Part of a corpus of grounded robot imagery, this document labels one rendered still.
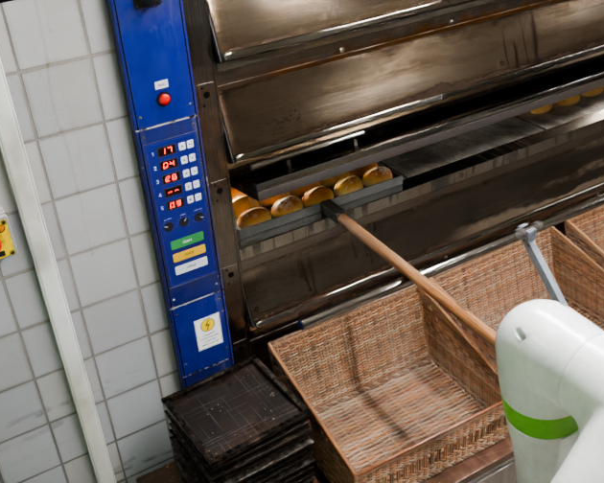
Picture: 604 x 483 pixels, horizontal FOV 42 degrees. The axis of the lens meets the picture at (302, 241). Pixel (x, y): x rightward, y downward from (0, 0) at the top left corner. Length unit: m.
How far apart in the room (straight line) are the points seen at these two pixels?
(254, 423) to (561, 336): 1.14
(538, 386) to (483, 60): 1.51
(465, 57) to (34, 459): 1.62
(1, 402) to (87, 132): 0.72
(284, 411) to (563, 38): 1.42
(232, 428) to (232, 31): 0.96
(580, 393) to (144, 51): 1.20
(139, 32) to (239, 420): 0.96
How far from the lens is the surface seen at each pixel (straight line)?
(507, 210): 2.71
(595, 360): 0.99
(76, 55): 1.79
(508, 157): 2.63
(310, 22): 2.00
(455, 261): 2.07
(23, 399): 2.14
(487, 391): 2.45
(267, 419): 2.02
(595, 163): 2.98
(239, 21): 1.92
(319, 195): 2.27
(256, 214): 2.19
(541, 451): 1.16
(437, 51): 2.31
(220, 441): 1.99
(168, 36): 1.82
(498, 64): 2.44
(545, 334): 1.02
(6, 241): 1.82
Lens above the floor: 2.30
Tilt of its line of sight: 32 degrees down
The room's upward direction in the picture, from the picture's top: 4 degrees counter-clockwise
